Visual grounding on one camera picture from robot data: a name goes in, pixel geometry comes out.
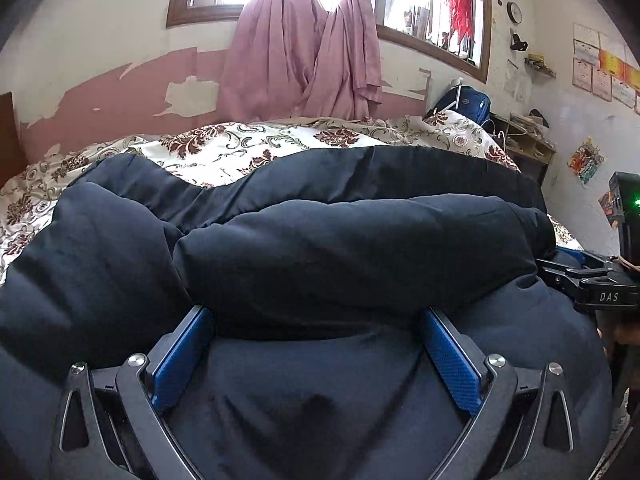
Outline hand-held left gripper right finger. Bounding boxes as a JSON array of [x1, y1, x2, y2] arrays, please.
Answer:
[[420, 307, 583, 480]]

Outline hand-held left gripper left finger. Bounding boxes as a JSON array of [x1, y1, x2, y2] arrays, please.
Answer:
[[50, 305, 217, 480]]

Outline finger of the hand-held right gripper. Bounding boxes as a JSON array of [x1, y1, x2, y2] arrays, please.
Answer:
[[536, 256, 621, 307], [552, 246, 591, 264]]

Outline dark navy padded jacket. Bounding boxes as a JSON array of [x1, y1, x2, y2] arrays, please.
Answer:
[[0, 145, 613, 480]]

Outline wooden desk shelf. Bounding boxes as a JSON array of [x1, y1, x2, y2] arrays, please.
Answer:
[[487, 112, 557, 186]]

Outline stack of papers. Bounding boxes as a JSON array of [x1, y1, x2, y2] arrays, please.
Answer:
[[510, 112, 539, 136]]

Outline group of pinned paper sheets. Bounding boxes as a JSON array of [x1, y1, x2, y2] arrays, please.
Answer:
[[572, 22, 640, 112]]

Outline blue backpack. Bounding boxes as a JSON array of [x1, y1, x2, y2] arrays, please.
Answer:
[[432, 86, 494, 127]]

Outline floral patterned quilt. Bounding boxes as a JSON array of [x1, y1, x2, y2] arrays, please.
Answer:
[[0, 110, 583, 286]]

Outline red hanging cloth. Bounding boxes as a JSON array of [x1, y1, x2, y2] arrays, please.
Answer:
[[442, 0, 474, 44]]

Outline brown wooden headboard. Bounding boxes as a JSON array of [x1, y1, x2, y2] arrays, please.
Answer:
[[0, 92, 27, 188]]

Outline pink curtain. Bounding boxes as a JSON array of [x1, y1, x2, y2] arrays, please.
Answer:
[[297, 0, 386, 122], [217, 0, 331, 123]]

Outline colourful wall picture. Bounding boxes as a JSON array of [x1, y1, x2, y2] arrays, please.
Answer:
[[567, 137, 605, 187]]

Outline small wall rack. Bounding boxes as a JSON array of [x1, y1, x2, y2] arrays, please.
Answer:
[[524, 54, 557, 79]]

